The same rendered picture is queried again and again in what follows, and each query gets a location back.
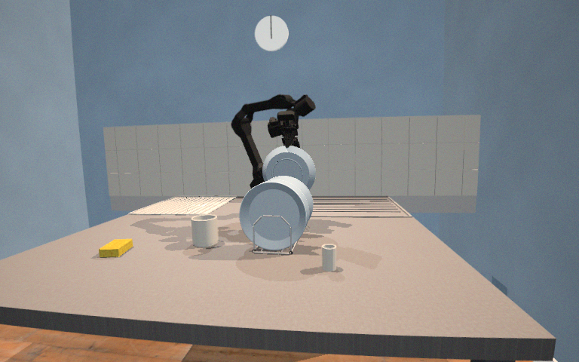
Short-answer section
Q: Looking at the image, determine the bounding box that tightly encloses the yellow sponge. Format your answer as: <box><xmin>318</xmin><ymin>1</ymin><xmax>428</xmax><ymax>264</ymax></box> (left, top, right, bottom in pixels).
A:
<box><xmin>99</xmin><ymin>239</ymin><xmax>133</xmax><ymax>257</ymax></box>

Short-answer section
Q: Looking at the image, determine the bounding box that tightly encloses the pale grey cylindrical cup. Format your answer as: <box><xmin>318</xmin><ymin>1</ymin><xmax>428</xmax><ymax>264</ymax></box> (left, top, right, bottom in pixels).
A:
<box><xmin>322</xmin><ymin>244</ymin><xmax>336</xmax><ymax>272</ymax></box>

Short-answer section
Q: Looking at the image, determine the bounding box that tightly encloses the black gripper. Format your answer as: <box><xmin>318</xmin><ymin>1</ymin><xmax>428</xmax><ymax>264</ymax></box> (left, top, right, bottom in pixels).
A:
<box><xmin>277</xmin><ymin>111</ymin><xmax>300</xmax><ymax>148</ymax></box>

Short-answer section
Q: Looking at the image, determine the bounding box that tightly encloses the grey tiled splashback panel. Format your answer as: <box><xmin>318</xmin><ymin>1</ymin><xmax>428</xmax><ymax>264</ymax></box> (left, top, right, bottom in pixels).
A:
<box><xmin>103</xmin><ymin>115</ymin><xmax>481</xmax><ymax>213</ymax></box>

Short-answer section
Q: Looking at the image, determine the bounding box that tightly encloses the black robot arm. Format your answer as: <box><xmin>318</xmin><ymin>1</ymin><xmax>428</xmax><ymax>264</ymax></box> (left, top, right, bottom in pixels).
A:
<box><xmin>231</xmin><ymin>94</ymin><xmax>316</xmax><ymax>189</ymax></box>

